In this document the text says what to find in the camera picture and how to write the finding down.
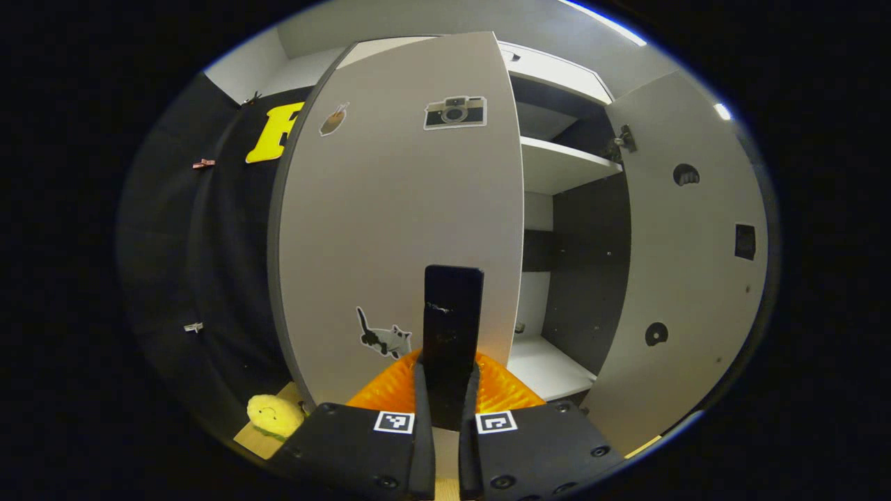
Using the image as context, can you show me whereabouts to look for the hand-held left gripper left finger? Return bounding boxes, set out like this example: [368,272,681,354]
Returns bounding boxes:
[268,351,436,500]

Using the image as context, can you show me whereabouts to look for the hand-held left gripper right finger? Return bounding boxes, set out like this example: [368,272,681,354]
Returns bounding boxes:
[458,351,627,500]

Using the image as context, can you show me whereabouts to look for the black door handle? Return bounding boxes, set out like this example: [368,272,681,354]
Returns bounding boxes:
[421,264,484,432]

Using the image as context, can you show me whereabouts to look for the grey double-door shoe cabinet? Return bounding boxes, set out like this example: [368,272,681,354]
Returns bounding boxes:
[334,35,634,408]

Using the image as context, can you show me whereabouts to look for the grey shoe cabinet door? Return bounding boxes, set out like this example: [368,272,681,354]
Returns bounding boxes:
[583,70,770,456]
[268,31,524,408]

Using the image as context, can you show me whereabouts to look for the white cabinet shelf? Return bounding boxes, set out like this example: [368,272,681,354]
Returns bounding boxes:
[521,136,624,196]

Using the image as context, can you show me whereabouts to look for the grey cabinet drawer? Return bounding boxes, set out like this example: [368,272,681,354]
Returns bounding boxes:
[498,42,615,105]

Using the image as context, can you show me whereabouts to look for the yellow plush toy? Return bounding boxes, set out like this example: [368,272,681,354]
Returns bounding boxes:
[247,395,307,443]

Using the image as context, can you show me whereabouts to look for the black backdrop cloth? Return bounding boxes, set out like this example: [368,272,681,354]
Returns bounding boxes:
[115,73,310,439]

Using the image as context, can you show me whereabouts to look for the long ceiling light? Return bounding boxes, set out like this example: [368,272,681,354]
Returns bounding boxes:
[560,0,648,46]

